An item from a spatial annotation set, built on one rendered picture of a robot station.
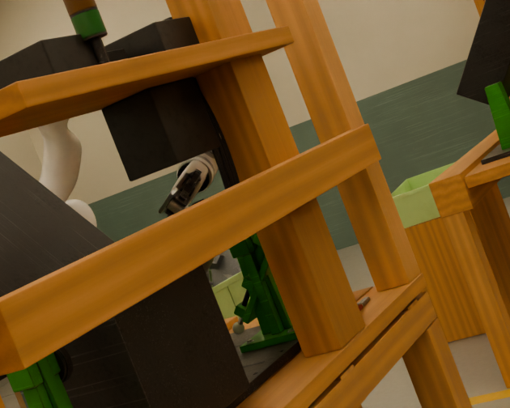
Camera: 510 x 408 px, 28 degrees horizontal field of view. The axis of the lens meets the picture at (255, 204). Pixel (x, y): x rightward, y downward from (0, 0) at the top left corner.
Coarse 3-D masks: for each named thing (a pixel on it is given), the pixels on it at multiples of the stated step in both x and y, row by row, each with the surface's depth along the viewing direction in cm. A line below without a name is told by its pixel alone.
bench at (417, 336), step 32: (416, 288) 244; (256, 320) 272; (384, 320) 224; (416, 320) 240; (352, 352) 208; (384, 352) 221; (416, 352) 246; (448, 352) 250; (288, 384) 195; (320, 384) 193; (352, 384) 205; (416, 384) 248; (448, 384) 245
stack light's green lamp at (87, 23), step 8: (80, 16) 170; (88, 16) 170; (96, 16) 171; (80, 24) 171; (88, 24) 170; (96, 24) 171; (80, 32) 171; (88, 32) 170; (96, 32) 171; (104, 32) 172
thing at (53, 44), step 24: (168, 24) 195; (192, 24) 202; (24, 48) 164; (48, 48) 163; (72, 48) 168; (120, 48) 196; (144, 48) 194; (168, 48) 193; (0, 72) 167; (24, 72) 165; (48, 72) 163
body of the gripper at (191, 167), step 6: (192, 162) 228; (198, 162) 230; (180, 168) 233; (186, 168) 224; (192, 168) 225; (198, 168) 227; (204, 168) 229; (180, 174) 234; (186, 174) 223; (192, 174) 224; (204, 174) 226; (180, 180) 223; (198, 180) 233; (204, 180) 227; (174, 186) 224; (180, 186) 224; (198, 186) 223; (204, 186) 234; (192, 198) 225
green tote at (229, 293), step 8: (240, 272) 315; (232, 280) 311; (240, 280) 315; (216, 288) 305; (224, 288) 308; (232, 288) 311; (240, 288) 314; (216, 296) 305; (224, 296) 308; (232, 296) 310; (240, 296) 313; (224, 304) 307; (232, 304) 309; (224, 312) 306; (232, 312) 308
